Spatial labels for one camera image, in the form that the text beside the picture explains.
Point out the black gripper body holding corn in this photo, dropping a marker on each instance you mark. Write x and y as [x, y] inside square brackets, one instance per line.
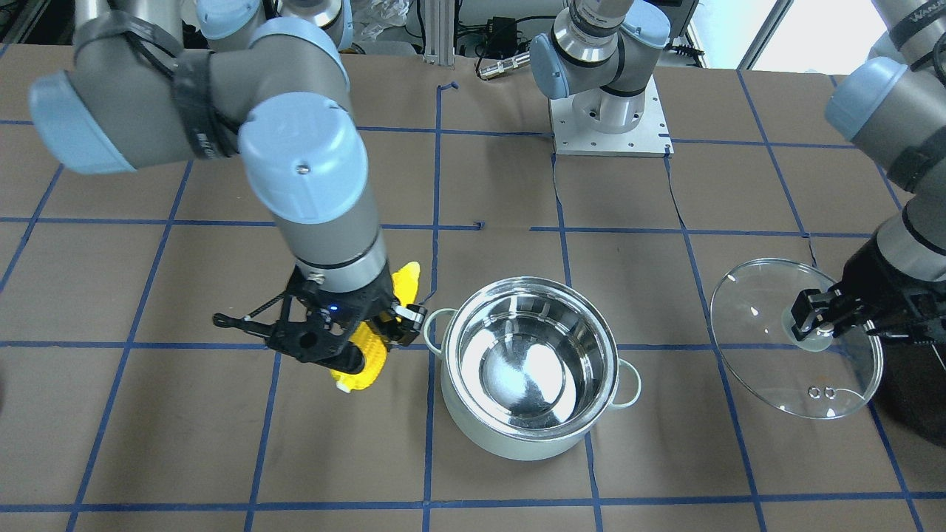
[375, 302]

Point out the black gripper finger knob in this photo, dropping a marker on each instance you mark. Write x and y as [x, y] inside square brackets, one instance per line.
[803, 312]
[836, 319]

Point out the black gripper body holding lid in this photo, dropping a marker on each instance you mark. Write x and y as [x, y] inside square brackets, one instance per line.
[881, 278]

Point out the black gripper finger corn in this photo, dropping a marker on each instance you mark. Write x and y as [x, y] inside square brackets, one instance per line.
[348, 359]

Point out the black gripper finger behind corn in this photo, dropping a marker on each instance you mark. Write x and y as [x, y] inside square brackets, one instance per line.
[401, 324]

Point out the glass pot lid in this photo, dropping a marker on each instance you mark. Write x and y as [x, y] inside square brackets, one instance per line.
[793, 370]

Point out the pale green steel pot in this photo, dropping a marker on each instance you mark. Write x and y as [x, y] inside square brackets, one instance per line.
[528, 366]

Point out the black zip tie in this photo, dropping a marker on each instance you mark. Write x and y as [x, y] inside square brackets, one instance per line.
[248, 323]

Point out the silver metal connector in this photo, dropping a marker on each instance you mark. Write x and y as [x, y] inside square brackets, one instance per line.
[503, 67]

